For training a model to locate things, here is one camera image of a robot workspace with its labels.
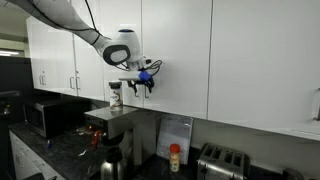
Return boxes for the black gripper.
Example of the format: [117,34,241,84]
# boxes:
[127,79,155,93]

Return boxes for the white sugar canister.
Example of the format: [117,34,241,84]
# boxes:
[109,81,123,111]

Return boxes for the white cupboard door with handle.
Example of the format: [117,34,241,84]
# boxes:
[142,0,213,119]

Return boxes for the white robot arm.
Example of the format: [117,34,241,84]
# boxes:
[8,0,155,92]

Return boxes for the white cupboard door left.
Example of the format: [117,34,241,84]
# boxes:
[100,0,144,108]

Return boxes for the white cupboard door right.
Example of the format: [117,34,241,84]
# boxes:
[207,0,320,140]

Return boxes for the stainless steel coffee machine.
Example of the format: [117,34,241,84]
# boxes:
[84,106,162,166]

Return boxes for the white paper notice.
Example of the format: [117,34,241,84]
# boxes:
[156,114,193,165]

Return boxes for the red lid spice jar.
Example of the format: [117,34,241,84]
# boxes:
[170,144,180,172]

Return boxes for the steel coffee carafe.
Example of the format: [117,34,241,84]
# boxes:
[100,147,127,180]

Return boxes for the black microwave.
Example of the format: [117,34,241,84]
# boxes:
[23,99,90,139]

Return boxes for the silver toaster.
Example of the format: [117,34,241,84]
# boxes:
[195,143,250,180]

